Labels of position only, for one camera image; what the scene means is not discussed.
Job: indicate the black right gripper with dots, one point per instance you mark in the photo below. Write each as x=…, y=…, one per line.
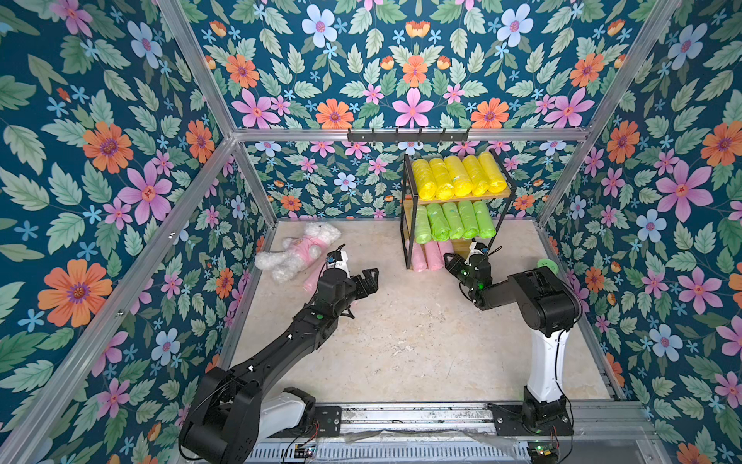
x=461, y=269

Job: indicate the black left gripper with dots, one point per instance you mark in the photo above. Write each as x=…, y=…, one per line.
x=370, y=287

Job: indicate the pink trash bag roll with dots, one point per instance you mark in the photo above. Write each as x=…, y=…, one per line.
x=433, y=255
x=446, y=248
x=310, y=283
x=418, y=259

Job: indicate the green trash bag roll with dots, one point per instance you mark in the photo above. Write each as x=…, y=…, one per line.
x=456, y=226
x=485, y=224
x=439, y=226
x=468, y=219
x=422, y=229

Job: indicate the yellow trash bag roll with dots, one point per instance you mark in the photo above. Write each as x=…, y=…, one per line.
x=424, y=180
x=479, y=179
x=445, y=190
x=460, y=179
x=491, y=168

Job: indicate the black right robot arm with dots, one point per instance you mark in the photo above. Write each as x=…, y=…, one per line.
x=548, y=307

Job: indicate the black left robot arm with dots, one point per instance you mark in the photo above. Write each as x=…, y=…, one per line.
x=231, y=414

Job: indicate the white pink plush toy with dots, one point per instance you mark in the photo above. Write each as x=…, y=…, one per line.
x=298, y=253

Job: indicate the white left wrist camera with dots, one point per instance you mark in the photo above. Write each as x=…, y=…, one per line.
x=338, y=259

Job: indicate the wooden shelf with black frame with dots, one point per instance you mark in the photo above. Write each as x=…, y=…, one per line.
x=452, y=200

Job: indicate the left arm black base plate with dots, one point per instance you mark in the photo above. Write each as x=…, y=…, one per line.
x=323, y=419

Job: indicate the black wall hook rail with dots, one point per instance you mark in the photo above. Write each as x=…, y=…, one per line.
x=414, y=135

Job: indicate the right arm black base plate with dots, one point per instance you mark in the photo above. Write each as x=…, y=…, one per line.
x=532, y=419

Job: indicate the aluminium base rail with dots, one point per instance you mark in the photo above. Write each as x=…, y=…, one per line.
x=464, y=432

